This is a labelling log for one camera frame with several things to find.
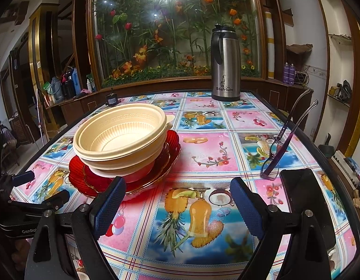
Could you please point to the flower display glass panel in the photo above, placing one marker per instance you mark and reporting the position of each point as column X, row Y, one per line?
column 174, row 35

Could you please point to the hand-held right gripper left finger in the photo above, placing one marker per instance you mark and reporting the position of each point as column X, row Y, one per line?
column 107, row 207

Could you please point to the white plastic bottle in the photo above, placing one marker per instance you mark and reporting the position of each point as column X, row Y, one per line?
column 89, row 86

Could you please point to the beige plastic bowl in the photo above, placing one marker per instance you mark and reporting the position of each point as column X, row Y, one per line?
column 159, row 147
column 121, row 140

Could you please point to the white power strip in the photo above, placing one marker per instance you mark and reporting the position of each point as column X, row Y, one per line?
column 343, row 163

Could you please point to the blue plastic jug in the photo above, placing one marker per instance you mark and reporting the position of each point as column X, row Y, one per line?
column 54, row 91

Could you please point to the black power adapter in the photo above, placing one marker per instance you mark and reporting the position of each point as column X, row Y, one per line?
column 111, row 99

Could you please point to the stainless steel thermos flask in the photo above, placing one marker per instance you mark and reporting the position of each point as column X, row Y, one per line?
column 225, row 64

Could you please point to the black smartphone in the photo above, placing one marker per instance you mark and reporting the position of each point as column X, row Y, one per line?
column 308, row 204

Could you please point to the printed tablecloth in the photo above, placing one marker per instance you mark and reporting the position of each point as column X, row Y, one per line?
column 197, row 151

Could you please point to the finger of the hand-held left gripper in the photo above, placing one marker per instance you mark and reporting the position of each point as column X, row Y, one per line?
column 22, row 178
column 57, row 197

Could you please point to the purple bottle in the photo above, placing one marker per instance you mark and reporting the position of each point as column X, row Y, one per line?
column 292, row 75
column 286, row 74

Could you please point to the red gold-rimmed plate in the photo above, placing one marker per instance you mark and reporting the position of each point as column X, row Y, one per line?
column 165, row 163

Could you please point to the white foam bowl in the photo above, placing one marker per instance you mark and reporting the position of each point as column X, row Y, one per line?
column 130, row 175

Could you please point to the purple eyeglasses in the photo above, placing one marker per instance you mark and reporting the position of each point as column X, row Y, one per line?
column 280, row 145

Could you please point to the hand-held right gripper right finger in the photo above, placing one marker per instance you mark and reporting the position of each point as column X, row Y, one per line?
column 250, row 210

